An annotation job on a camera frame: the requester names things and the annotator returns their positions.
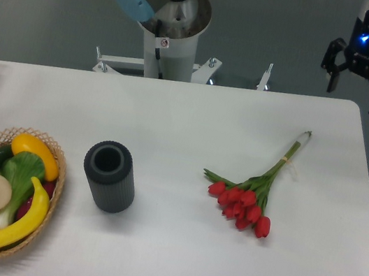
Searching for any red tulip bouquet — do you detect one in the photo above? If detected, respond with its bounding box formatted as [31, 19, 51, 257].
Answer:
[203, 131, 312, 239]

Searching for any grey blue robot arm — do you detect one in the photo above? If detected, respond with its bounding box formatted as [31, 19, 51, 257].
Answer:
[115, 0, 369, 92]

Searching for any dark grey ribbed vase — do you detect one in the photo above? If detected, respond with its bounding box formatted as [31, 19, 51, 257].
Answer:
[83, 140, 135, 214]

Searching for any dark red vegetable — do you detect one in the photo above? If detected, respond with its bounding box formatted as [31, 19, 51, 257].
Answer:
[15, 182, 56, 221]

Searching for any yellow squash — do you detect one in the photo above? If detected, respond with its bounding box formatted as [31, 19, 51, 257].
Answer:
[11, 133, 59, 182]

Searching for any green bok choy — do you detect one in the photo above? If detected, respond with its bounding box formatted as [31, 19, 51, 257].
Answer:
[0, 152, 45, 230]

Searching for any woven wicker basket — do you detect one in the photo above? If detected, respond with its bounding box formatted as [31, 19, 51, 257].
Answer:
[0, 127, 66, 259]

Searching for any yellow banana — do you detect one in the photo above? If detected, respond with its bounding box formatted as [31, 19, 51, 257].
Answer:
[0, 177, 50, 248]

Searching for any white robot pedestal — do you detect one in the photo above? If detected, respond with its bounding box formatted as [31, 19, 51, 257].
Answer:
[92, 29, 223, 85]

